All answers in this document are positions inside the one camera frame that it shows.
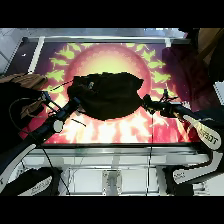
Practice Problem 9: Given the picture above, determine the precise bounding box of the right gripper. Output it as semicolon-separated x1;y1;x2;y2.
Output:
142;94;159;113

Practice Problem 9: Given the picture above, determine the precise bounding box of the dark red garment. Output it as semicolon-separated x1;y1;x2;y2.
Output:
164;42;215;113

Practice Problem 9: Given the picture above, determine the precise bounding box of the black cable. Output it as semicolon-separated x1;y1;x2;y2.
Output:
8;97;72;196

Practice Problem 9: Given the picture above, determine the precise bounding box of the brown garment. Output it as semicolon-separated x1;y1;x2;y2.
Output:
0;72;50;118

